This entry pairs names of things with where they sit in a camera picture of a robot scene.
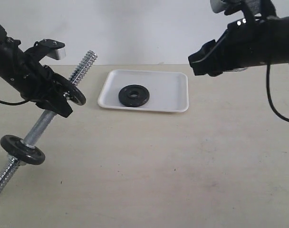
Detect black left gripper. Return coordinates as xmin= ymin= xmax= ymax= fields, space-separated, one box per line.
xmin=6 ymin=53 xmax=73 ymax=118

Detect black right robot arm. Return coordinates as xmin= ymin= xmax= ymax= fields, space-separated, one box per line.
xmin=188 ymin=16 xmax=289 ymax=76

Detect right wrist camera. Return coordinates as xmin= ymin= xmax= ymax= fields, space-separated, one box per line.
xmin=210 ymin=0 xmax=276 ymax=19

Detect chrome star collar nut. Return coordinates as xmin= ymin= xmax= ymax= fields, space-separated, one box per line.
xmin=7 ymin=154 xmax=26 ymax=166

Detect white plastic tray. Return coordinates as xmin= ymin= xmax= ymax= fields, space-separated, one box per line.
xmin=97 ymin=69 xmax=189 ymax=113

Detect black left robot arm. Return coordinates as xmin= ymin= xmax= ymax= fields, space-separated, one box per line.
xmin=0 ymin=24 xmax=73 ymax=117

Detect black weight plate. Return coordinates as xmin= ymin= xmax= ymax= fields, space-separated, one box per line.
xmin=118 ymin=85 xmax=150 ymax=107
xmin=0 ymin=135 xmax=46 ymax=165
xmin=53 ymin=73 xmax=86 ymax=106

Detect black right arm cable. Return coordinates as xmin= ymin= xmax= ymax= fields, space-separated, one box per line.
xmin=239 ymin=0 xmax=289 ymax=124

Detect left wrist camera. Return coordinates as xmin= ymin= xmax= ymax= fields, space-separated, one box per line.
xmin=25 ymin=39 xmax=67 ymax=65

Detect chrome threaded dumbbell bar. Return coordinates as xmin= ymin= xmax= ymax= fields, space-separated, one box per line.
xmin=0 ymin=50 xmax=97 ymax=193

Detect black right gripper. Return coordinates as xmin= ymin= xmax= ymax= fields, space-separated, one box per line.
xmin=188 ymin=18 xmax=273 ymax=76

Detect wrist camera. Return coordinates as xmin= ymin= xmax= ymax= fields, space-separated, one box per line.
xmin=210 ymin=0 xmax=276 ymax=19
xmin=25 ymin=39 xmax=67 ymax=65

